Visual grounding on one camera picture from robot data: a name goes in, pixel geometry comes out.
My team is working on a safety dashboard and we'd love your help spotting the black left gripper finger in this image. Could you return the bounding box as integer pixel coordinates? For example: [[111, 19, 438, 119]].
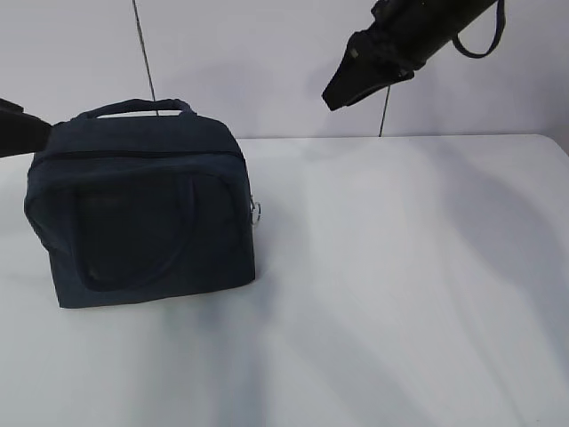
[[0, 99, 52, 157]]

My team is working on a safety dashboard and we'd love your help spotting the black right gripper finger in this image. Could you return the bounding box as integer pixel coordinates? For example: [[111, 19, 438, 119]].
[[322, 44, 400, 107], [331, 71, 415, 111]]

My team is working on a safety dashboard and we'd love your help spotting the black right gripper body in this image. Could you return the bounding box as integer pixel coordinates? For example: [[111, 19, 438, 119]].
[[346, 1, 426, 74]]

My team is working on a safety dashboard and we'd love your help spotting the dark blue insulated lunch bag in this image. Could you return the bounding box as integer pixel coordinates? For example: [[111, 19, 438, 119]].
[[24, 99, 256, 309]]

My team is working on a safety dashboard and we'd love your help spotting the silver zipper pull ring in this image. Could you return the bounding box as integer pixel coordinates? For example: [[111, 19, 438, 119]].
[[249, 195, 264, 232]]

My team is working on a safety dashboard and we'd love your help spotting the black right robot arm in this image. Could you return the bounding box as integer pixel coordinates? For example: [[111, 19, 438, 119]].
[[322, 0, 506, 111]]

